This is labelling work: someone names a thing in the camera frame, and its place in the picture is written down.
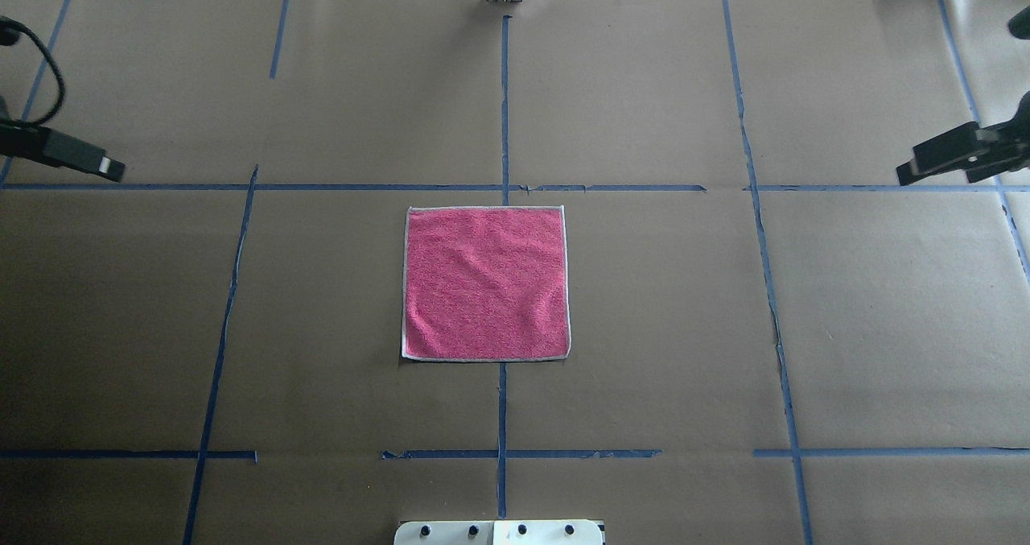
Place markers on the pink towel with grey edge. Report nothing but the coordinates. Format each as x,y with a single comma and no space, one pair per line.
485,285

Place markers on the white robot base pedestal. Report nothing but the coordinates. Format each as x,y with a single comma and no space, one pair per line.
501,531

